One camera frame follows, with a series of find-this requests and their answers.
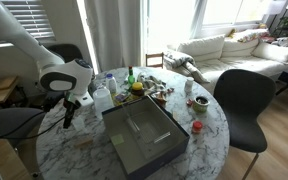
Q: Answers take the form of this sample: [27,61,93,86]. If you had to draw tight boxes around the small wooden block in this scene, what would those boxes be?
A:
[73,137,94,149]

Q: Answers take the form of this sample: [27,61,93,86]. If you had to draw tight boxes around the yellow snack packet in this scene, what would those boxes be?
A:
[112,91,133,106]

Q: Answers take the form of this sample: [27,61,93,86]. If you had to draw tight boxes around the small clear plastic measuring cup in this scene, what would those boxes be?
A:
[72,115,86,132]

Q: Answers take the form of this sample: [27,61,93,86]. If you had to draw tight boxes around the small white bottle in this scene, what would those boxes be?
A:
[184,76,195,94]

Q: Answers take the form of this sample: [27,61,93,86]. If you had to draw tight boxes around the white curtain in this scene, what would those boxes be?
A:
[83,0,143,73]

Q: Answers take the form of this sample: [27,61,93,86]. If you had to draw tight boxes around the clear rectangular tray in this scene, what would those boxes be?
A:
[122,103,172,158]

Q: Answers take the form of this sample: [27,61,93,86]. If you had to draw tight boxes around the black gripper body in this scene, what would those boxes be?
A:
[64,93,82,116]

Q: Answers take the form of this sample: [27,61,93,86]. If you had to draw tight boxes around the large translucent plastic container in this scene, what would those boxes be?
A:
[92,87,115,119]

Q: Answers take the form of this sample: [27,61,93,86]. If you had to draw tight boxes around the brown jar yellow lid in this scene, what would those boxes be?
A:
[131,81,145,98]

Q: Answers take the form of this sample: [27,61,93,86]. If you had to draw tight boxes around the white sofa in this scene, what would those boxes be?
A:
[165,28,288,94]

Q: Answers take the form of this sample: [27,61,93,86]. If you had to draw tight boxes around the floral pillow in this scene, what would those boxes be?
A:
[237,28,270,43]

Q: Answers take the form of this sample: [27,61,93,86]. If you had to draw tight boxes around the dark blue cardboard box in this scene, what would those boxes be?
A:
[101,95,191,180]

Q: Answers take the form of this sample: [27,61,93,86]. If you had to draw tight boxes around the green house plant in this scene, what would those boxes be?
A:
[278,14,288,33]

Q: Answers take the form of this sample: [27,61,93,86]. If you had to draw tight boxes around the small jar red lid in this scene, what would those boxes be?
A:
[192,120,204,135]

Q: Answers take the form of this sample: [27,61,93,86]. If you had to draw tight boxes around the wooden chair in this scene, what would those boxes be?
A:
[145,52,165,69]

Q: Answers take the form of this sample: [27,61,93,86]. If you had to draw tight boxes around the folded grey white blanket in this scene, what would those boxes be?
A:
[163,49,211,84]

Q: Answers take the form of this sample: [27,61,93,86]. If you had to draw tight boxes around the white window blinds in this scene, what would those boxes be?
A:
[0,0,57,46]

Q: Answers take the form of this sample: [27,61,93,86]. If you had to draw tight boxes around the black shell chair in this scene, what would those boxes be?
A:
[45,43,85,64]
[213,68,277,180]

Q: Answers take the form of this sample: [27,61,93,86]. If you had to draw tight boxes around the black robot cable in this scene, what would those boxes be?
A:
[0,109,67,141]

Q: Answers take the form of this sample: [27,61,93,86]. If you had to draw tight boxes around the green bottle red cap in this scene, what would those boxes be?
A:
[127,65,136,86]

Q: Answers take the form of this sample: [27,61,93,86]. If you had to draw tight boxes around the white bottle blue cap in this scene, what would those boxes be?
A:
[105,73,118,95]

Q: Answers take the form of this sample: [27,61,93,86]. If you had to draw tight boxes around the pile of cloth and wrappers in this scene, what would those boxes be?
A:
[137,73,175,101]

